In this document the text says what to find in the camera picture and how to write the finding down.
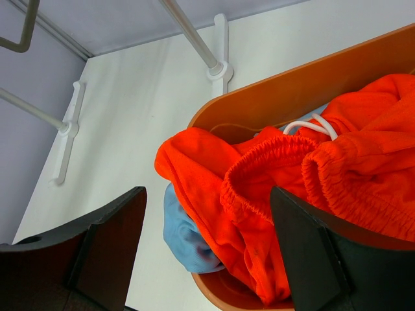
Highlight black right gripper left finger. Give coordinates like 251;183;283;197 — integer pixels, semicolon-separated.
1;187;147;310

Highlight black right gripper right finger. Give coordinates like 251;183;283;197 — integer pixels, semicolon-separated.
270;187;414;310

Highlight light blue shorts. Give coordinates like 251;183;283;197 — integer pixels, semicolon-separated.
162;106;335;275

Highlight orange shorts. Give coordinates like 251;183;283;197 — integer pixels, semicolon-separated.
154;74;414;304

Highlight grey orange-shorts hanger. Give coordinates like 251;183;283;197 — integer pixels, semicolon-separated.
1;0;40;53

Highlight orange plastic basket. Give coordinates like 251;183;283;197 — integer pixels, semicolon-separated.
190;25;414;310

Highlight silver white clothes rack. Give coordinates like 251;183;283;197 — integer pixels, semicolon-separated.
1;1;233;186

